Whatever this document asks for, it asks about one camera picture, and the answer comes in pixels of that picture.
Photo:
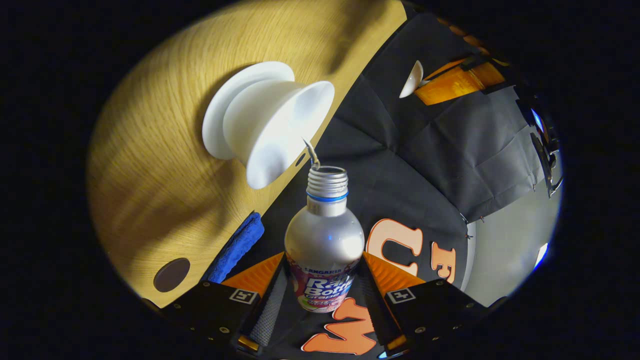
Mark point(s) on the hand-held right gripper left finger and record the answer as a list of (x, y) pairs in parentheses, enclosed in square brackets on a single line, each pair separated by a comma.
[(270, 310)]

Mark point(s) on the blue towel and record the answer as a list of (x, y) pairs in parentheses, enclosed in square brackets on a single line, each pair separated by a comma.
[(237, 245)]

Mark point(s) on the white teacup lid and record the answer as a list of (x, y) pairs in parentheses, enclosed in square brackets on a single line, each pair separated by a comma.
[(411, 80)]

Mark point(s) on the white teacup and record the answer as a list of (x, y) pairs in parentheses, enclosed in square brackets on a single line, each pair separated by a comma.
[(270, 130)]

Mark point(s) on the ceiling light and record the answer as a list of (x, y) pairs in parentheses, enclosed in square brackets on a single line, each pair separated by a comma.
[(541, 256)]

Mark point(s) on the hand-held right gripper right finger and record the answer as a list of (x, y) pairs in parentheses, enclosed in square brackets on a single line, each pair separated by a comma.
[(382, 320)]

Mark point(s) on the silver water bottle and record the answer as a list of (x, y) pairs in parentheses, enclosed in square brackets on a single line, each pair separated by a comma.
[(325, 240)]

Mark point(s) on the dark brown round coaster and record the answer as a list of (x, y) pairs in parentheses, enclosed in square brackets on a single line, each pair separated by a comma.
[(171, 275)]

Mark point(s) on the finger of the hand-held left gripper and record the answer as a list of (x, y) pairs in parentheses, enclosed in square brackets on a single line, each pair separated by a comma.
[(460, 82)]

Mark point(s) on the white saucer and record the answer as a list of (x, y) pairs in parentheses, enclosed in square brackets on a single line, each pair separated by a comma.
[(220, 115)]

